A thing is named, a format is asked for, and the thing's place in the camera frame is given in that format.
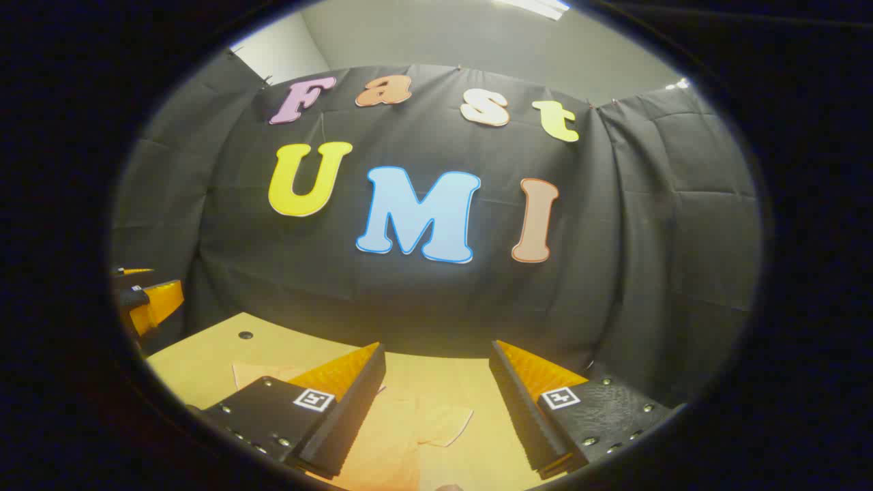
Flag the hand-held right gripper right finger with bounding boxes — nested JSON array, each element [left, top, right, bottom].
[[489, 340, 677, 481]]

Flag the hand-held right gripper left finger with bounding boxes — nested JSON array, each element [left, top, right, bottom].
[[205, 342, 387, 479]]

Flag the orange T-shirt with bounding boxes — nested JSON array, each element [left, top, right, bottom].
[[232, 360, 475, 491]]

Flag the black backdrop cloth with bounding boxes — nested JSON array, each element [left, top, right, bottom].
[[109, 51, 763, 410]]

